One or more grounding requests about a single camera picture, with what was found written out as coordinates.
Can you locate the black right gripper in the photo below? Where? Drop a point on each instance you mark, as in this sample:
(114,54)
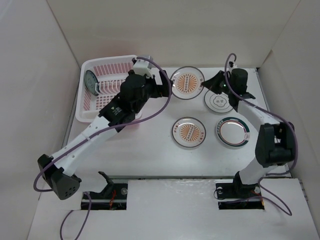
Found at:
(212,83)

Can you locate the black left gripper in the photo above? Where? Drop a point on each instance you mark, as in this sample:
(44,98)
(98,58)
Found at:
(160,91)

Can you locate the orange sunburst plate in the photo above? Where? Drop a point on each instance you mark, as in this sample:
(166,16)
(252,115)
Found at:
(187,82)
(188,132)

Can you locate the blue floral plate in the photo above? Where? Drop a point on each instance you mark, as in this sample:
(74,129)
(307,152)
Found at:
(91,82)

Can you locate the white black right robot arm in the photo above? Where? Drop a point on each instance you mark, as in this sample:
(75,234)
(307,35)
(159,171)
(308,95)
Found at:
(276,143)

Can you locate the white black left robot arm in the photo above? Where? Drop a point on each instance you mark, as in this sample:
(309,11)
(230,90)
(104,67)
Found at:
(58,170)

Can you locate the white pink dish rack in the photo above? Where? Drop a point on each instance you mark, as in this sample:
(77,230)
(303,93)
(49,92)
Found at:
(110,73)

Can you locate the white plate grey rim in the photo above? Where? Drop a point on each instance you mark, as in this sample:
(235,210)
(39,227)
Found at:
(218,103)

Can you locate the green red rimmed plate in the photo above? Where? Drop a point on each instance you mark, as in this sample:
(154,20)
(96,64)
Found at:
(233,132)

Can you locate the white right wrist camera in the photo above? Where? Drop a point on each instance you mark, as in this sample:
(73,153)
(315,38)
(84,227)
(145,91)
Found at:
(231,66)

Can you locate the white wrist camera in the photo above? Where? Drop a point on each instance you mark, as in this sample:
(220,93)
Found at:
(142,67)
(231,66)

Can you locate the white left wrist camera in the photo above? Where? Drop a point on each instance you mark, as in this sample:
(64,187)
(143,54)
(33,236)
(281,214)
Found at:
(142,67)

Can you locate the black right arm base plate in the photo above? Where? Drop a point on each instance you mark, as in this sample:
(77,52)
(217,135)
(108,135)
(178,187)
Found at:
(232,197)

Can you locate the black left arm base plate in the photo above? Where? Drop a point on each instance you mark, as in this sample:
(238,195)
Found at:
(115,200)

